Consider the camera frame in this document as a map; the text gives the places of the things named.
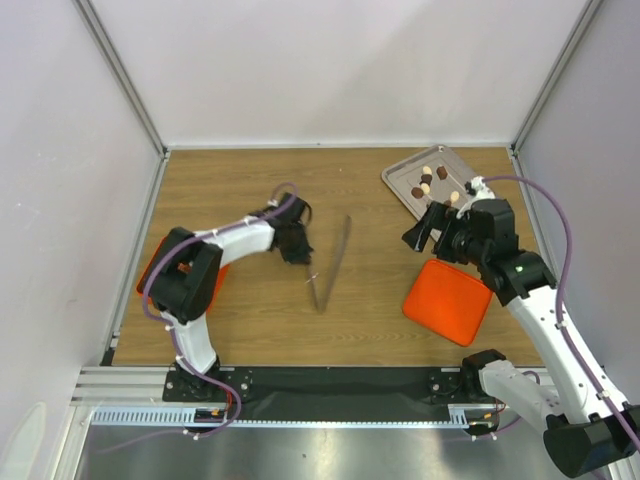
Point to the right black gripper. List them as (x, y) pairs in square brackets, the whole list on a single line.
[(436, 214)]

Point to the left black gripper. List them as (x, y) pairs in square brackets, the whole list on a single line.
[(300, 256)]

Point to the orange box lid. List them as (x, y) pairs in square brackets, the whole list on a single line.
[(448, 302)]

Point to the metal tongs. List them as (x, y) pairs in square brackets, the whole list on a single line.
[(321, 301)]

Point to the dark chocolate cube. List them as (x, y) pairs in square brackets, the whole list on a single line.
[(442, 172)]

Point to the metal tray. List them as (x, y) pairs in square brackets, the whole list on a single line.
[(435, 174)]

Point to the dark chocolate small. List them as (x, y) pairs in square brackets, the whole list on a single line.
[(426, 178)]

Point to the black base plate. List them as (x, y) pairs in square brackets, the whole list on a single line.
[(435, 385)]

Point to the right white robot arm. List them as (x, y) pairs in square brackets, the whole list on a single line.
[(585, 421)]

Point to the aluminium frame rail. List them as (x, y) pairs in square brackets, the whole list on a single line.
[(119, 386)]

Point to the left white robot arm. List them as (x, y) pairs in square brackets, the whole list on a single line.
[(181, 280)]

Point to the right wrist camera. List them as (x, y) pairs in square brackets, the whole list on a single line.
[(477, 189)]

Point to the grey cable duct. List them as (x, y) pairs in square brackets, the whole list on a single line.
[(438, 416)]

